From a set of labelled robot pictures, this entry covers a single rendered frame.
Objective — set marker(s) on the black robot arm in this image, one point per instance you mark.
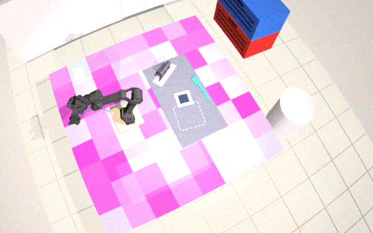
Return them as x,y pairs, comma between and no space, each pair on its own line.
97,101

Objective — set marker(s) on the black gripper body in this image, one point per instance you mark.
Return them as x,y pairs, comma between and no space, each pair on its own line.
82,100

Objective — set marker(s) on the grey rectangular mat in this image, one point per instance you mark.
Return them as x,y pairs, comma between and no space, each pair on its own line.
188,116

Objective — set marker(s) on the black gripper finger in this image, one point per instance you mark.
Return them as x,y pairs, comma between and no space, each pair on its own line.
73,120
78,106

